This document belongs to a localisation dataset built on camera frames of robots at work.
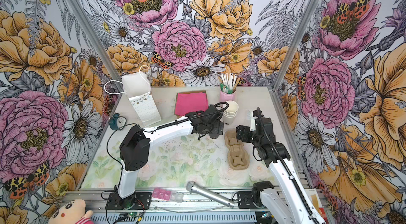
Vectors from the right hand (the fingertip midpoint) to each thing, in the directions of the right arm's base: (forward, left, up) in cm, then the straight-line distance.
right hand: (243, 132), depth 78 cm
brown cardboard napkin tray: (+34, +29, -15) cm, 47 cm away
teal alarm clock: (+15, +71, -9) cm, 73 cm away
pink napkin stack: (+34, +31, -14) cm, 48 cm away
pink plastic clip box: (-23, +37, -15) cm, 46 cm away
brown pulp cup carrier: (-7, +1, -14) cm, 16 cm away
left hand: (+6, +14, -8) cm, 17 cm away
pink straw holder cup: (+31, +6, -7) cm, 32 cm away
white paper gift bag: (+31, +59, +3) cm, 67 cm away
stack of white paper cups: (+14, +4, -3) cm, 14 cm away
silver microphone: (-20, +25, -13) cm, 35 cm away
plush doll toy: (-29, +74, -9) cm, 80 cm away
